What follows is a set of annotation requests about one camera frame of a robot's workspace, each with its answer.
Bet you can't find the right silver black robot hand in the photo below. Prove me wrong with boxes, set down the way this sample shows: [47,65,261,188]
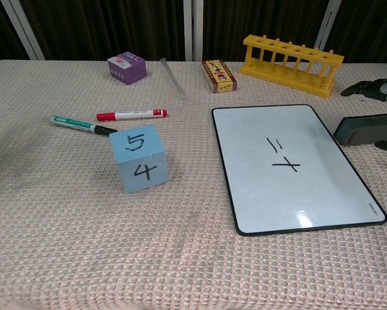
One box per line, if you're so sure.
[340,76,387,153]

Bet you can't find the dark grey whiteboard eraser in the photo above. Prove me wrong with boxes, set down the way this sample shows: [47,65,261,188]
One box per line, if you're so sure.
[333,113,387,147]

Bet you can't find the white black-framed whiteboard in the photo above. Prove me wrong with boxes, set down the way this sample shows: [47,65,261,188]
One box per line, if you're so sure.
[211,103,387,237]

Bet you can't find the red whiteboard marker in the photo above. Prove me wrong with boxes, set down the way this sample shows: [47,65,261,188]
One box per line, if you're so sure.
[96,108,169,122]

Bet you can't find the green whiteboard marker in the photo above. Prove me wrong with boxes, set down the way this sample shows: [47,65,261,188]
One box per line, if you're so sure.
[52,116,118,136]

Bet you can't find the yellow test tube rack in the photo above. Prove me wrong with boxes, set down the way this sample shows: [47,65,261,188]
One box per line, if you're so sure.
[238,34,345,99]

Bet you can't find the red yellow card box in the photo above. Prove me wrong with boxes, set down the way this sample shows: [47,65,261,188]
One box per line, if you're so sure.
[201,59,238,94]

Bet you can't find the clear glass test tube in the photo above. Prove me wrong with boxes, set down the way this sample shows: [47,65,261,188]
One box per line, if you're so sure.
[160,57,187,98]

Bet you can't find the blue numbered foam cube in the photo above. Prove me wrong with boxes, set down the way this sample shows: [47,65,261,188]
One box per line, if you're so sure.
[109,123,171,194]

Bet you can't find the purple cube box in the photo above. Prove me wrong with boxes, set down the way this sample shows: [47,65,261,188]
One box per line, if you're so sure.
[107,51,148,86]

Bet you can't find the dark pleated curtain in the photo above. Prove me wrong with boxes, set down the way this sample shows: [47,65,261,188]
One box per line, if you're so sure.
[0,0,387,65]

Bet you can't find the beige waffle tablecloth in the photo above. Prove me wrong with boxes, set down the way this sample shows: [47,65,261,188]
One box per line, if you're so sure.
[0,59,387,310]

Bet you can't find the white slanted frame bar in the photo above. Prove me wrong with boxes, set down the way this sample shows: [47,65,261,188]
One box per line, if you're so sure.
[0,0,46,61]
[313,0,342,49]

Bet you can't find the white vertical frame post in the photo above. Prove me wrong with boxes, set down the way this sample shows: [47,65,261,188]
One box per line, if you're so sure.
[182,0,205,62]

